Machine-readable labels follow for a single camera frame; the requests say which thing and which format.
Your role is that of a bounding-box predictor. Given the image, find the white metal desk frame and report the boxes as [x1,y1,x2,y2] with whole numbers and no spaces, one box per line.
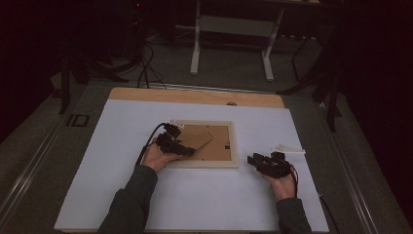
[174,0,286,83]

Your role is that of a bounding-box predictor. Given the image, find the black floor cables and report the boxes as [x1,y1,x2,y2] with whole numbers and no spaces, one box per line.
[136,41,169,90]

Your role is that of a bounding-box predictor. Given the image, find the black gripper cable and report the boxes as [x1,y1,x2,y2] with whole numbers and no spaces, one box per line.
[289,163,341,234]
[133,122,169,169]

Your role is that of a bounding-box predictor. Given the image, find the black metal stand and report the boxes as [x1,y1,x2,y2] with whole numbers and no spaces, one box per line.
[57,45,130,115]
[276,27,345,134]

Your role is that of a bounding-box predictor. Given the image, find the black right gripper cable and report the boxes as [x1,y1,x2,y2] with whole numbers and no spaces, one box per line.
[289,163,341,234]

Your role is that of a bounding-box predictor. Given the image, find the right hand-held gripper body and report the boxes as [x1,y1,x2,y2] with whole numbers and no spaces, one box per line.
[259,143,307,179]

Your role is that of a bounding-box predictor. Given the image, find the person's right hand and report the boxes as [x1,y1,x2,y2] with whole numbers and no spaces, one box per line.
[260,165,299,202]

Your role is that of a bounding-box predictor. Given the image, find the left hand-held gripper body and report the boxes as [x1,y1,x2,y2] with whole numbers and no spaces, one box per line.
[155,119,187,155]

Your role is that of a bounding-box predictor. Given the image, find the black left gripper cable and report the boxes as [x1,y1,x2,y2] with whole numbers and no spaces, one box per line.
[133,122,169,169]

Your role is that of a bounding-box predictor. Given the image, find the white table mat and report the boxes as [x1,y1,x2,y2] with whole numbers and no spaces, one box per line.
[53,98,330,233]

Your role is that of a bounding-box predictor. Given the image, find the person's left hand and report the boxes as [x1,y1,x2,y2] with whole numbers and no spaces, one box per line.
[141,141,185,174]

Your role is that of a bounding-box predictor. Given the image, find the wooden photo frame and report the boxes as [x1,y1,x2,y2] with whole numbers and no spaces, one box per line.
[152,119,240,170]

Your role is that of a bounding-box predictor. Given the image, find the black rectangular floor bracket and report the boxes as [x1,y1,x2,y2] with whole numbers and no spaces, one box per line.
[65,113,91,128]

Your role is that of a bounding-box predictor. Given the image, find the metal floor rail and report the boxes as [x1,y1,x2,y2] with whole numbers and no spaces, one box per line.
[315,100,382,234]
[0,108,72,223]

